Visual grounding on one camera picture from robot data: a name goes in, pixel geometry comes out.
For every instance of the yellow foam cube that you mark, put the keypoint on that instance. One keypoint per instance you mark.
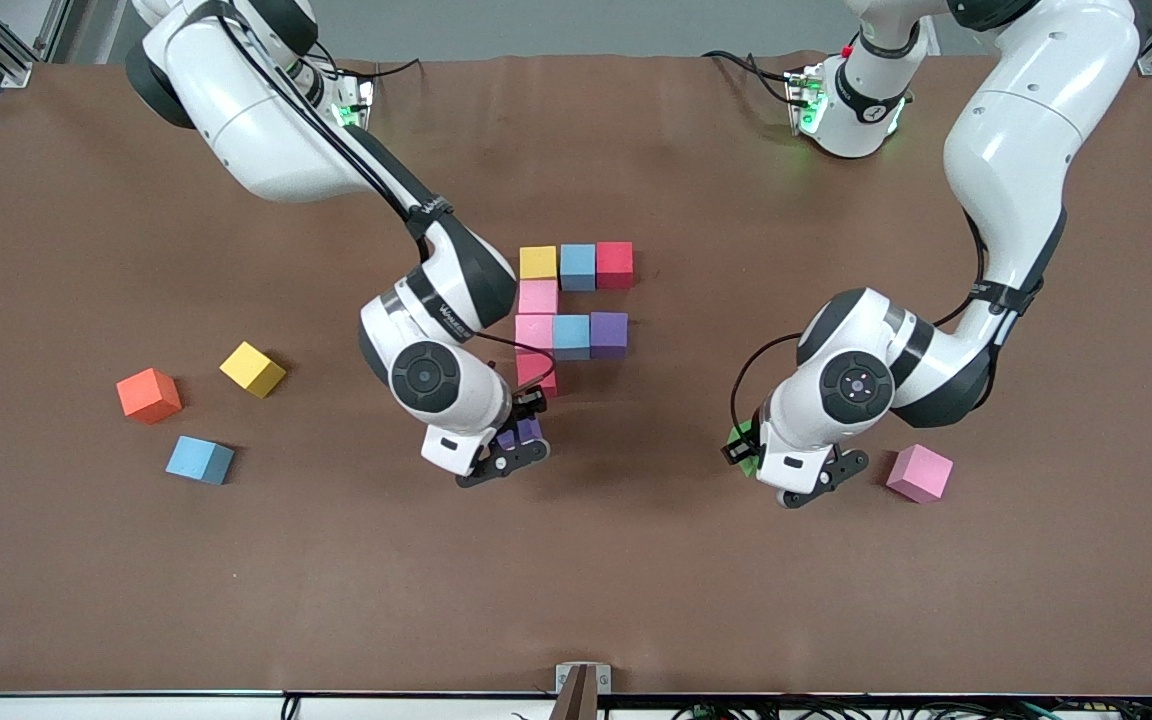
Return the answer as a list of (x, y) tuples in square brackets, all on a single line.
[(252, 368), (539, 262)]

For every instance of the light blue foam cube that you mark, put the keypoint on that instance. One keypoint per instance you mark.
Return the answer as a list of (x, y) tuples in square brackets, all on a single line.
[(578, 266), (199, 459), (571, 335)]

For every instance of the orange foam cube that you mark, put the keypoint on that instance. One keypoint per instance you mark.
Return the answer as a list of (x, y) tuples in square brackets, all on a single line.
[(148, 395)]

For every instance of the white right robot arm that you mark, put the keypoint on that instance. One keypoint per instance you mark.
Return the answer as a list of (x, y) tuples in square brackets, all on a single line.
[(256, 130)]

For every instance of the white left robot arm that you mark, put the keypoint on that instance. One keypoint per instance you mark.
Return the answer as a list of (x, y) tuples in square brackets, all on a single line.
[(1026, 150)]

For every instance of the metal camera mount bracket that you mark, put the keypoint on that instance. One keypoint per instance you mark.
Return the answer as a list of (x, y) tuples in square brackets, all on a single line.
[(581, 680)]

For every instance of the crimson foam cube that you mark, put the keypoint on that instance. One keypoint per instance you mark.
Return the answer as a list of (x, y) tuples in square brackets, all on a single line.
[(536, 370)]

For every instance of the purple foam cube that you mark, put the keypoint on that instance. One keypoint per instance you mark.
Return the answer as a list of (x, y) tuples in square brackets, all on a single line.
[(609, 333), (524, 433)]

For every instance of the brown table mat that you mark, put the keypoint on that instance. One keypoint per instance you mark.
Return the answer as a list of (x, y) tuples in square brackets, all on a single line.
[(536, 560)]

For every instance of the red foam cube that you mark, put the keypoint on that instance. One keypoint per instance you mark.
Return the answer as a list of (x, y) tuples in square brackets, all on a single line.
[(614, 264)]

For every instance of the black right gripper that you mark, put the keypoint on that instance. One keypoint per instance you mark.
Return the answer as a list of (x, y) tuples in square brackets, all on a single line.
[(521, 414)]

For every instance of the white table edge rail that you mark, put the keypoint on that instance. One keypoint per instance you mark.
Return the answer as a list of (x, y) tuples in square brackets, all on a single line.
[(86, 708)]

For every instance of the green foam cube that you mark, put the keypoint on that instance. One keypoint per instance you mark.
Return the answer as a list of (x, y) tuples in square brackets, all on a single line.
[(742, 436)]

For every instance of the pink foam cube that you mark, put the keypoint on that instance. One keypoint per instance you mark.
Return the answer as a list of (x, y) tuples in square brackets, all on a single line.
[(534, 330), (920, 472), (538, 297)]

